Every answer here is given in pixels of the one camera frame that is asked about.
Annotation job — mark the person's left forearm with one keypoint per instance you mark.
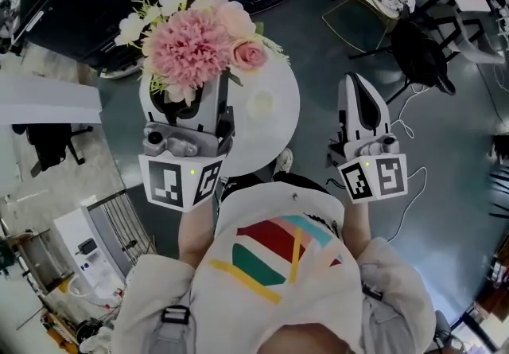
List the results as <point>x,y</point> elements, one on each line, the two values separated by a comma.
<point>195,237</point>

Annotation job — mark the person's right white shoe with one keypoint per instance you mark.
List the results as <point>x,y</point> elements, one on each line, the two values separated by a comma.
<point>284,160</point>

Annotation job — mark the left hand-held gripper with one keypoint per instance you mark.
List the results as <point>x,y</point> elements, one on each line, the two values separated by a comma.
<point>167,181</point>

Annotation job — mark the person's white printed shirt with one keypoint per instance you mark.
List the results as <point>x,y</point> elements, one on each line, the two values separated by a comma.
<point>258,209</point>

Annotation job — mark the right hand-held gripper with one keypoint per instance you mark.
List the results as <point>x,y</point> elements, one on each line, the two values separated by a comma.
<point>387,177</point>

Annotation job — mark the white desk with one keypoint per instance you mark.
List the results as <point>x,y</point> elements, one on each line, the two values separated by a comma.
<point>43,99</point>

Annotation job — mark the pink and cream flowers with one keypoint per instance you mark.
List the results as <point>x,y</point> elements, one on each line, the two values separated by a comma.
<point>191,46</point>

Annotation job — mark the white round table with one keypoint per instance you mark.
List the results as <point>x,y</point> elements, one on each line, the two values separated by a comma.
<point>258,145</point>

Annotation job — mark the black office chair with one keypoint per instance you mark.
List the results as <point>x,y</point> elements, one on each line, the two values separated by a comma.
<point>47,145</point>

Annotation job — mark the white vase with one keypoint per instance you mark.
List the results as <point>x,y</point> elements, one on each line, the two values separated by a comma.
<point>261,106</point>

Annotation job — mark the white appliance box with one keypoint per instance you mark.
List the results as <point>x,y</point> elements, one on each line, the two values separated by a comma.
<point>91,265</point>

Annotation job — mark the person's black trousers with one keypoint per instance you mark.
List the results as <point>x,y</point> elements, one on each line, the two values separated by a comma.
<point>294,181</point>

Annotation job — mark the person's right forearm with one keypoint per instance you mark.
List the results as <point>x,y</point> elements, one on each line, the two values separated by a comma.
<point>358,225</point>

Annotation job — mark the grey chair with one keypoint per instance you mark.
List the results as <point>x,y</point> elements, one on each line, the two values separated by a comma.
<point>477,42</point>

